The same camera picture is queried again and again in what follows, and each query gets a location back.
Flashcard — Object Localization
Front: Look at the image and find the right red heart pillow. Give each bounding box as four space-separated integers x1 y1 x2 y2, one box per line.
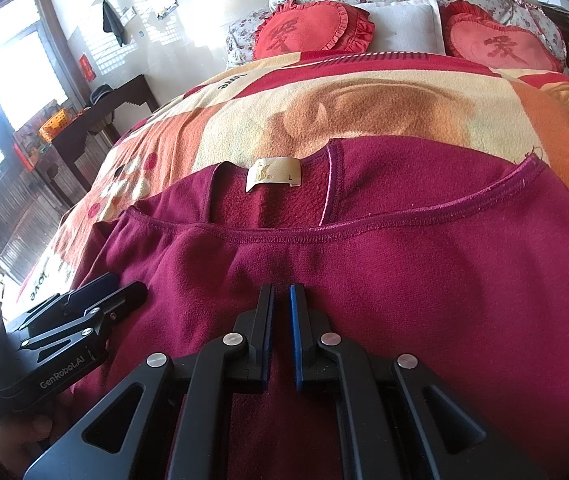
440 0 562 72

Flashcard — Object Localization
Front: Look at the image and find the dark wooden side table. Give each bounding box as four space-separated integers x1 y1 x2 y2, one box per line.
14 75 160 207

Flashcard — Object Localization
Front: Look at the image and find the black cloth on wall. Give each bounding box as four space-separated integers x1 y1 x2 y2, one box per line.
101 0 127 47

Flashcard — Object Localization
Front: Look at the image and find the orange patterned bed blanket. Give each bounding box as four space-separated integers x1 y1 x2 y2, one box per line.
1 52 569 320

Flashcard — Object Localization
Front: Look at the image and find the white pillow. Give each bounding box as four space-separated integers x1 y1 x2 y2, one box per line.
358 0 446 55

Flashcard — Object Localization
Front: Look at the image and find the black hat on table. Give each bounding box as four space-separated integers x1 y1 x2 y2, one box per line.
89 84 113 106

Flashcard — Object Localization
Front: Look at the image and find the red wall decoration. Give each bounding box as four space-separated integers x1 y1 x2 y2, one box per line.
78 53 96 82

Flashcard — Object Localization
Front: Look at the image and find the left red heart pillow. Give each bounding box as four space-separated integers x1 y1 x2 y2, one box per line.
253 0 376 61

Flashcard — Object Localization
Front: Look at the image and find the red heart pillow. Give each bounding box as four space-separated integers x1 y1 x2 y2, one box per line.
253 0 376 61
440 0 562 72

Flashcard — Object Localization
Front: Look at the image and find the person left hand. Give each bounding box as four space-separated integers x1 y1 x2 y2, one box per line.
0 391 73 478

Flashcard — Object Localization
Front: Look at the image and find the maroon fleece garment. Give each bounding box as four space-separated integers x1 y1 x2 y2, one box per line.
73 136 569 478

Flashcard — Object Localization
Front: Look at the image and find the orange basket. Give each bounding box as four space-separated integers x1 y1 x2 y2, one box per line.
39 108 73 143

